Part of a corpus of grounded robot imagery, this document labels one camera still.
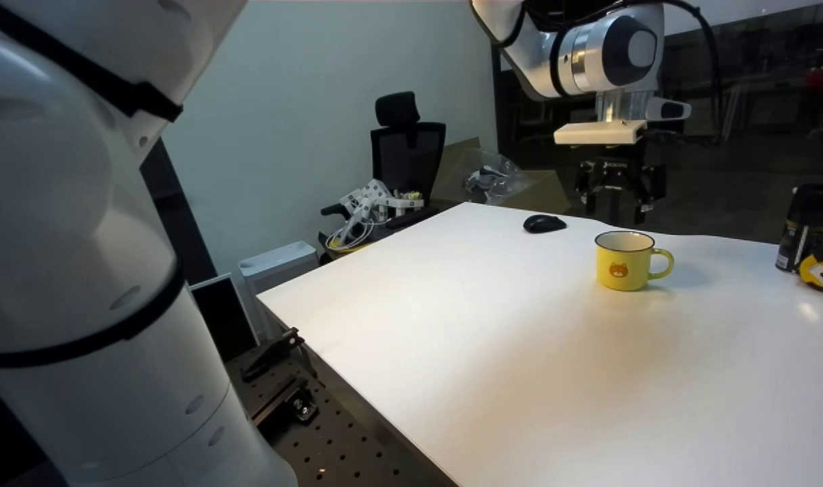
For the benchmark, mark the white gripper mount plate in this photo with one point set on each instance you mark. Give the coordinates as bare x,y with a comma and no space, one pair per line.
603,134

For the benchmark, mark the black and orange device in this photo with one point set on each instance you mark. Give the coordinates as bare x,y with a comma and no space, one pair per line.
814,219

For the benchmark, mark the black office chair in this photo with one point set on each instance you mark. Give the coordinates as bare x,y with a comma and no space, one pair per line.
408,153

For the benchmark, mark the black computer mouse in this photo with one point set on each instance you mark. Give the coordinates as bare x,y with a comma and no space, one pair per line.
542,222

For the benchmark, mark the cardboard box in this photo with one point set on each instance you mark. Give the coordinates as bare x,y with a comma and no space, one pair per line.
461,170

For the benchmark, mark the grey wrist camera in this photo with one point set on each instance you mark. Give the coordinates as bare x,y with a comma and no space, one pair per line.
669,109

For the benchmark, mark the grey panel box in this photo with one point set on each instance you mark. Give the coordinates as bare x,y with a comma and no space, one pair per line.
227,315

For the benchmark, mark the yellow enamel cup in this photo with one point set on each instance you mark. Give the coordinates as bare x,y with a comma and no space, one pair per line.
622,261

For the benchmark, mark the white and black gadget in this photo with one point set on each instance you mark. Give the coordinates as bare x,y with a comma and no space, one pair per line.
370,211

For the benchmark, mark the clear plastic bag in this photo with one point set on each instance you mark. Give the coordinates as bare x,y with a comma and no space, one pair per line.
495,180

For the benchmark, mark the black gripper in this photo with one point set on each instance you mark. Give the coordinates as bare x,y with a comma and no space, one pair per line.
619,176

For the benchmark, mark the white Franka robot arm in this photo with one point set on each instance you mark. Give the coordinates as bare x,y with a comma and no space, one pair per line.
70,272

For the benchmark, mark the white flat box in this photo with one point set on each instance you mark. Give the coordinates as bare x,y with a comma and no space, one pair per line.
278,262

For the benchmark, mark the black metal bracket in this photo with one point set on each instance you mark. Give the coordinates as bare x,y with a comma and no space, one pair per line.
290,400

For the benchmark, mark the black table clamp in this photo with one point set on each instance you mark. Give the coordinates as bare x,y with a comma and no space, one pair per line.
273,352

